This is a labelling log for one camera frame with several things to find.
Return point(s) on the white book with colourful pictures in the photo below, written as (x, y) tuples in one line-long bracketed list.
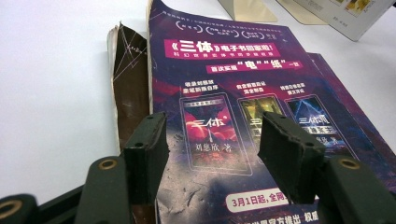
[(355, 18)]

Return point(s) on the purple magazine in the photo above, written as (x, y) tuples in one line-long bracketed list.
[(358, 109), (224, 77)]

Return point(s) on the white board sheet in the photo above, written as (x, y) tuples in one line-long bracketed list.
[(53, 93)]

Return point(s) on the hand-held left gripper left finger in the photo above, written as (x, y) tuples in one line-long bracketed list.
[(146, 155)]

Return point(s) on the beige expandable book rack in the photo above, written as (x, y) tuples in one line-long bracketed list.
[(249, 11)]

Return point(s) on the dark brown magazine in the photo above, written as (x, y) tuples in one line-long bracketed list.
[(130, 87)]

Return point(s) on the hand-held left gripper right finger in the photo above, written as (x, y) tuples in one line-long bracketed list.
[(289, 155)]

